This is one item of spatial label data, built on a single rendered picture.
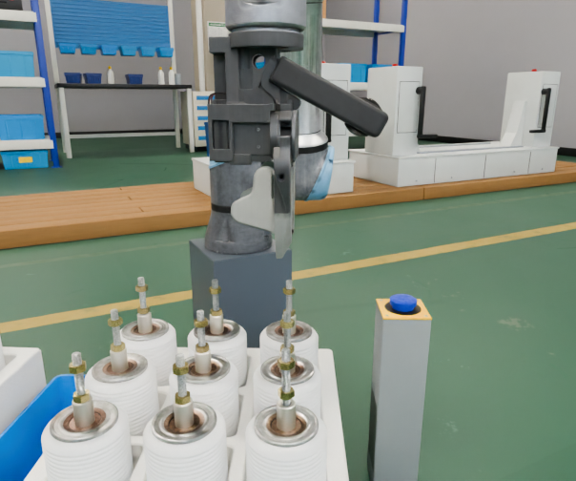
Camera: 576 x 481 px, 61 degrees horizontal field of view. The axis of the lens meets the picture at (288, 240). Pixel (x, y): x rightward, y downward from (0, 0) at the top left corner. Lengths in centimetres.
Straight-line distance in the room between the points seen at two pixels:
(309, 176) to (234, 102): 54
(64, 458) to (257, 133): 41
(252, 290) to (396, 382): 41
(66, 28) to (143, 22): 86
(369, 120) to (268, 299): 68
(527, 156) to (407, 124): 110
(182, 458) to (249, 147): 34
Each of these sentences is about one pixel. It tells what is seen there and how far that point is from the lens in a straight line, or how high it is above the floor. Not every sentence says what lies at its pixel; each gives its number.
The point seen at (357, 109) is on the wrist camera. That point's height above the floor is 61.
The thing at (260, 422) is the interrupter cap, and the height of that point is 25.
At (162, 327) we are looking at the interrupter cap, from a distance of 84.
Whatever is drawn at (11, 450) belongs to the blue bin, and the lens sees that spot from 95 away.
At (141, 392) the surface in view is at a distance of 73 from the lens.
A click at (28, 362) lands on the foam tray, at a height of 17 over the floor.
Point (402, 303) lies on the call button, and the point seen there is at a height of 33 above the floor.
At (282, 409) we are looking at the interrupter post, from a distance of 59.
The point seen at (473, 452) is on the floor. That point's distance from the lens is 102.
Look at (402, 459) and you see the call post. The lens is 86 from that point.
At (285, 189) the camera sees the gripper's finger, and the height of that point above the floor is 54.
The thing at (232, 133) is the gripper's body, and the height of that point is 59.
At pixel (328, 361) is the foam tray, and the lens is 88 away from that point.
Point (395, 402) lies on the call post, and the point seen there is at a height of 17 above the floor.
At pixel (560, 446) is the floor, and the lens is 110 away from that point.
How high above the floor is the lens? 62
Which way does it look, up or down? 16 degrees down
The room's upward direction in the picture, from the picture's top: straight up
